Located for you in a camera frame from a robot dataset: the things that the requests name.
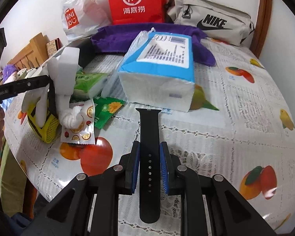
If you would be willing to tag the red Haidilao paper bag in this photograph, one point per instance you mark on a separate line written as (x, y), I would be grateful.
(137, 11)

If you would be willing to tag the wooden chair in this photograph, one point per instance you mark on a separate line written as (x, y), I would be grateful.
(32, 55)

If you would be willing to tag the green wet wipes pack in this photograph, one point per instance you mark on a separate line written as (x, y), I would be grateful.
(89, 85)

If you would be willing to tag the white sock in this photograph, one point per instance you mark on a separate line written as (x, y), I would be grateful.
(39, 97)

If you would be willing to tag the blue tissue pack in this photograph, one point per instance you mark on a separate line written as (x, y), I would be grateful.
(157, 70)

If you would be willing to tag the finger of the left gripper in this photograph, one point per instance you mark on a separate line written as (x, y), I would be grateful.
(12, 89)

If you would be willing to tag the fruit print tablecloth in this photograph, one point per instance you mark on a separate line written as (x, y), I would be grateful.
(248, 137)

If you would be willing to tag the fruit print white sachet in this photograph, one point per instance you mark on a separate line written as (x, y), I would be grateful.
(78, 127)

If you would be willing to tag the white Miniso plastic bag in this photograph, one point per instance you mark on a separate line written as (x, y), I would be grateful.
(82, 18)

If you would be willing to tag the green fruit sachet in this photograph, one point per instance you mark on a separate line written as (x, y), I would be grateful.
(105, 108)

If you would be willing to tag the purple towel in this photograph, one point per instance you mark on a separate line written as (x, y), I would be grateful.
(118, 38)

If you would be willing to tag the white sponge block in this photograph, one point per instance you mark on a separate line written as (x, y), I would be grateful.
(67, 69)

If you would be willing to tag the brown wooden door frame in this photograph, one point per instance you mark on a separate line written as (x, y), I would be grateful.
(261, 27)

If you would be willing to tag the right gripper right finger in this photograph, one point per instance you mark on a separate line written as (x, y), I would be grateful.
(172, 185)

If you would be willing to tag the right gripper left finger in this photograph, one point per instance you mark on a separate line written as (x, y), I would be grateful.
(130, 163)

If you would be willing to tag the purple plush toy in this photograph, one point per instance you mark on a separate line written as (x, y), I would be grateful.
(9, 70)

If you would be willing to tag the brown patterned box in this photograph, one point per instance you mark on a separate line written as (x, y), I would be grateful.
(53, 46)

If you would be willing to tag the beige Nike bag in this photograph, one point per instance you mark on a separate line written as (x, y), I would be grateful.
(215, 20)

